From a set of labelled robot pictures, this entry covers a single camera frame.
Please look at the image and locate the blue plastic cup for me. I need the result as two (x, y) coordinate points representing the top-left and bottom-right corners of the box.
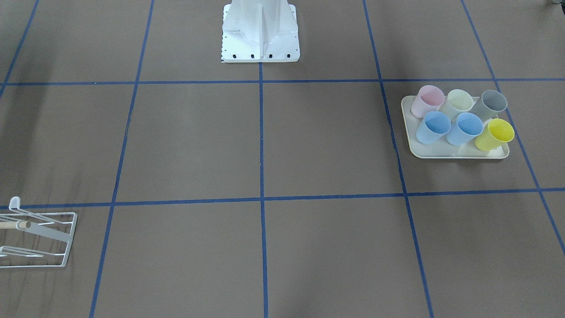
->
(446, 113), (483, 146)
(416, 111), (451, 145)

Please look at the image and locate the yellow plastic cup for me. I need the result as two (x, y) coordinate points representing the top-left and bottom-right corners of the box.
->
(474, 118), (515, 151)

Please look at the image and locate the pink plastic cup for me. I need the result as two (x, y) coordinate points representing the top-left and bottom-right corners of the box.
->
(410, 85), (445, 119)

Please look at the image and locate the pale green plastic cup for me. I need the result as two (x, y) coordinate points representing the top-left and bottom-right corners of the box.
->
(439, 89), (474, 121)

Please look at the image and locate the grey plastic cup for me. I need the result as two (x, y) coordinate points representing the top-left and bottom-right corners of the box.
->
(470, 90), (508, 121)

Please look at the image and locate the cream plastic tray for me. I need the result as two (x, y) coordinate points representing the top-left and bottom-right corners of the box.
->
(401, 96), (510, 159)

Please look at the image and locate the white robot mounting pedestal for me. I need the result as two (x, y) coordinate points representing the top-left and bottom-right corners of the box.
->
(221, 0), (301, 63)

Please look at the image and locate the white wire cup rack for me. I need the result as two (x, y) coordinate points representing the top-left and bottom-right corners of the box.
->
(1, 197), (79, 268)

